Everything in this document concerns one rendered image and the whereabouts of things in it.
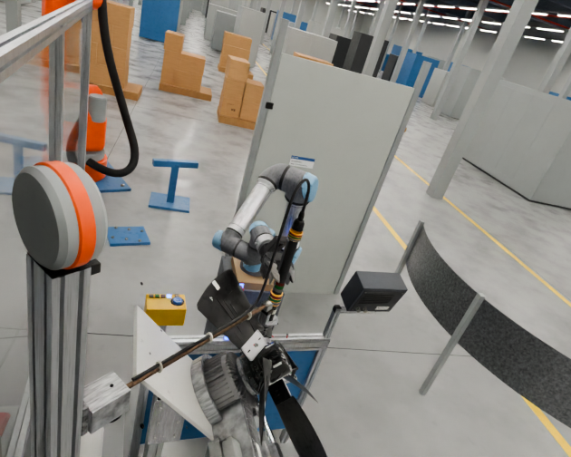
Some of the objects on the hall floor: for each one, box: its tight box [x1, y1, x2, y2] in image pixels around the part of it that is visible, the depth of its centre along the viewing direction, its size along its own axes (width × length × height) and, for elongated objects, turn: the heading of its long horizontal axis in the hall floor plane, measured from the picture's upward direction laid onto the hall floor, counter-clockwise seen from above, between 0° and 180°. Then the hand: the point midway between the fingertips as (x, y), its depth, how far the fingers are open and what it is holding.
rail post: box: [129, 383, 149, 457], centre depth 200 cm, size 4×4×78 cm
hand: (285, 277), depth 131 cm, fingers closed on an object, 4 cm apart
